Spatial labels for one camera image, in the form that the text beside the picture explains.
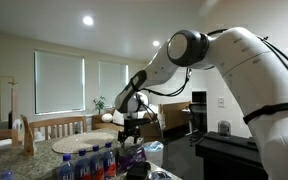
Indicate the wall crucifix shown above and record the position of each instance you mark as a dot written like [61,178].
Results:
[13,83]

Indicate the white blanket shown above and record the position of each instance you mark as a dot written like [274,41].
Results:
[118,117]

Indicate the shiny grey round object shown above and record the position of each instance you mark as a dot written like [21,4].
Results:
[160,175]

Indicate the round white cushion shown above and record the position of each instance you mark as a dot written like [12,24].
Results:
[107,117]

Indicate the small blue water bottle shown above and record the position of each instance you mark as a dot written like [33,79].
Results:
[6,175]

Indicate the black pouch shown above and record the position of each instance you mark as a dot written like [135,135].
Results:
[137,171]

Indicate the small round ceiling light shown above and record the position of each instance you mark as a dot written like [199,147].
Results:
[156,43]

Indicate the white light switch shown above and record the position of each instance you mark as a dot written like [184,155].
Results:
[221,102]

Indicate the glass jar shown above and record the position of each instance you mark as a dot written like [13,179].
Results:
[224,129]

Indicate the green potted plant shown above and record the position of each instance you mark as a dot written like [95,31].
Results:
[99,103]

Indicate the brown sofa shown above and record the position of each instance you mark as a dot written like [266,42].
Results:
[107,126]

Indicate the narrow wooden chair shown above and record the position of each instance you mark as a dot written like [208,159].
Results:
[0,135]

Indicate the black monitor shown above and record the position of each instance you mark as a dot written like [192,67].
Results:
[199,97]

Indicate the black office chair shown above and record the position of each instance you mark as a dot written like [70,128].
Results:
[197,118]

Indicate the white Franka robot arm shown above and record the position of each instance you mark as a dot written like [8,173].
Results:
[267,83]

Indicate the white bin with blue bag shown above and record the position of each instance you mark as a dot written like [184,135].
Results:
[154,155]

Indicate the large window blind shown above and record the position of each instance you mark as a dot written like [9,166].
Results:
[59,81]

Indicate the wooden desk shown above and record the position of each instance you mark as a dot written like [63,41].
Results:
[175,115]

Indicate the wooden figurine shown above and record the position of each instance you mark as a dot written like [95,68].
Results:
[28,140]

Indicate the black cart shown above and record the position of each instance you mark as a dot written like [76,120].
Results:
[230,156]

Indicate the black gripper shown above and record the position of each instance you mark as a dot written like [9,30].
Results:
[132,125]

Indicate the large round ceiling light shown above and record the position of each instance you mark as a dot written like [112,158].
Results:
[88,20]

